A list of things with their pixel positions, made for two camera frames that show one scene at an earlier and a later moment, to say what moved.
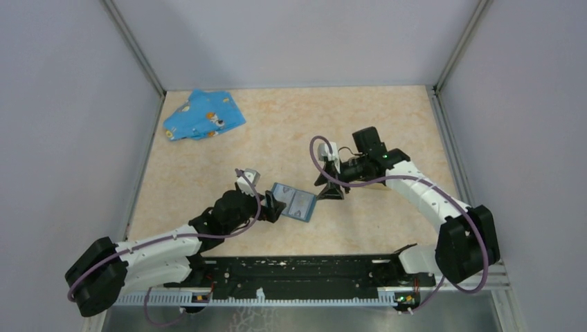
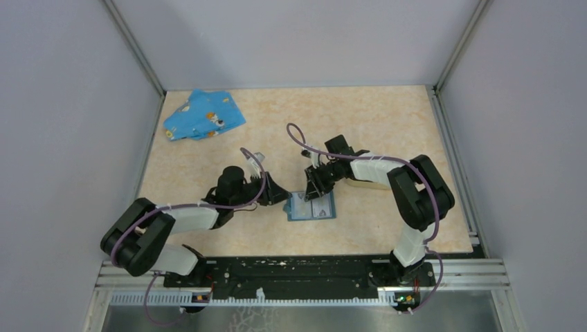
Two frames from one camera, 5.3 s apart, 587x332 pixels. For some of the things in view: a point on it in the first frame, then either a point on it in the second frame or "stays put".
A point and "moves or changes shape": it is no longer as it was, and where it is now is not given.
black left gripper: x=272 y=211 to x=274 y=193
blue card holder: x=300 y=205 moves or changes shape
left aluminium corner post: x=139 y=55 stays put
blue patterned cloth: x=205 y=113 stays put
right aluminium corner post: x=478 y=16 stays put
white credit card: x=301 y=205 stays put
